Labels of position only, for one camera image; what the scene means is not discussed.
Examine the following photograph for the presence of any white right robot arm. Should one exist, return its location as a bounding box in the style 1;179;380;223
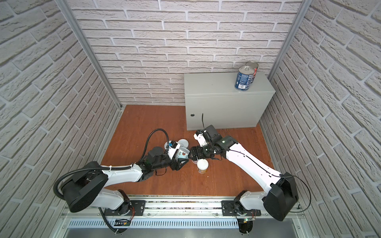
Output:
189;133;299;221

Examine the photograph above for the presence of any blue Progresso soup can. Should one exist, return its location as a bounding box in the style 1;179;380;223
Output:
235;65;257;91

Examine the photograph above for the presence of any orange can white lid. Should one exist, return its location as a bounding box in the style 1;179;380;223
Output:
197;159;209;174

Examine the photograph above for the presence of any grey metal cabinet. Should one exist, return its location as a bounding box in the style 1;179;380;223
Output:
184;72;275;131

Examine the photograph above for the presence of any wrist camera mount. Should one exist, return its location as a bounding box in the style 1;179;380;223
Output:
147;141;181;161
193;125;222;147

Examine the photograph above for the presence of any white grey label can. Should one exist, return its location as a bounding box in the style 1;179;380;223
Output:
177;139;189;148

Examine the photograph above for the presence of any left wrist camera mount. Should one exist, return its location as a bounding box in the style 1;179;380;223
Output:
147;141;181;161

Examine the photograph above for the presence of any red label soup can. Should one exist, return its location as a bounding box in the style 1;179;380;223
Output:
245;61;259;83

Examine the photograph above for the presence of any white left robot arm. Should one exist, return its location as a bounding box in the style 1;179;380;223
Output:
53;154;188;215

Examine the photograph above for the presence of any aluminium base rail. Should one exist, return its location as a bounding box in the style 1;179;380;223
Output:
55;196;307;234

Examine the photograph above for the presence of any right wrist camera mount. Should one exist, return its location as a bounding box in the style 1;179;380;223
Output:
193;125;222;147

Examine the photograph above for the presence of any yellow label can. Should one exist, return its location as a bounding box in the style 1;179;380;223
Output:
165;141;173;151

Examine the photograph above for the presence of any black corrugated left cable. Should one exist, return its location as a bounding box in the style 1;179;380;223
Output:
53;128;170;200

